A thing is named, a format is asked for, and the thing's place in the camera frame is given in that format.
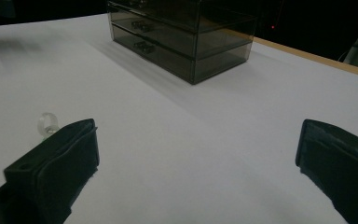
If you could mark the white table sheet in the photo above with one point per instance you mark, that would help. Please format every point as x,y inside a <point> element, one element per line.
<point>180,140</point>

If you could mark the smoky acrylic drawer organizer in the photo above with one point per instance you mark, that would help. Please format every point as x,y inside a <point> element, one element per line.
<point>223,40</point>

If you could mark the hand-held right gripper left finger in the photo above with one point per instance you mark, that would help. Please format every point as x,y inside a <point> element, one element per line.
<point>59,161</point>

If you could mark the smoky acrylic drawer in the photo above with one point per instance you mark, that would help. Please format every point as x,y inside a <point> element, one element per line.
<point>167,60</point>

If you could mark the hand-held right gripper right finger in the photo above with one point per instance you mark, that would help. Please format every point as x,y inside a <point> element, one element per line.
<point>341,161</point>

